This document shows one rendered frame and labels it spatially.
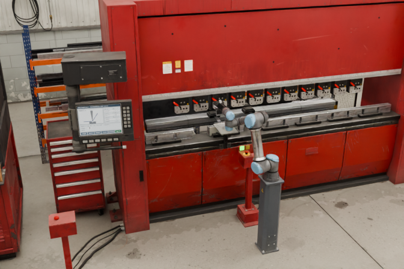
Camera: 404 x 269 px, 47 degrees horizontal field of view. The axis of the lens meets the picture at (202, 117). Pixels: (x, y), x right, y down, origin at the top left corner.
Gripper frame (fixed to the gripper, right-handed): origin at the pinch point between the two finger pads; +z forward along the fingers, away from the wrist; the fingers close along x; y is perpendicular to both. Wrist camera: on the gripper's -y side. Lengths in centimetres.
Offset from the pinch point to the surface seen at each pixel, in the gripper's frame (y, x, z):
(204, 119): 20, -26, 38
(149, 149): -26, -77, 1
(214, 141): 25.6, -34.0, 1.1
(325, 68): 84, 97, 12
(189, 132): 3.6, -43.1, 13.5
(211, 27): -48, 53, 12
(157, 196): 13, -116, 1
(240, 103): 28.3, 12.7, 11.5
